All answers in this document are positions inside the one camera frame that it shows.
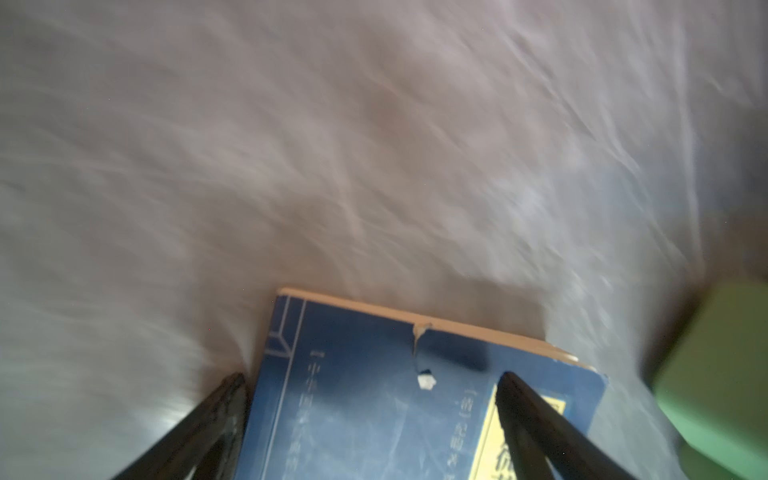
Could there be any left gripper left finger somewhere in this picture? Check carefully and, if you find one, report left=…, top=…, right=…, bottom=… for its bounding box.
left=116, top=373, right=248, bottom=479

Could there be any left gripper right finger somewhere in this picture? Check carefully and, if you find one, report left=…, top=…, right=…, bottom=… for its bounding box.
left=495, top=372, right=632, bottom=479

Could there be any navy book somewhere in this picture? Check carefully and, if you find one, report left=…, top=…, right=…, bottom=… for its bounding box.
left=236, top=288, right=607, bottom=479

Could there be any small green pen holder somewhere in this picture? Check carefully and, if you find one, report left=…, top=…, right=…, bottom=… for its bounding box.
left=653, top=282, right=767, bottom=479

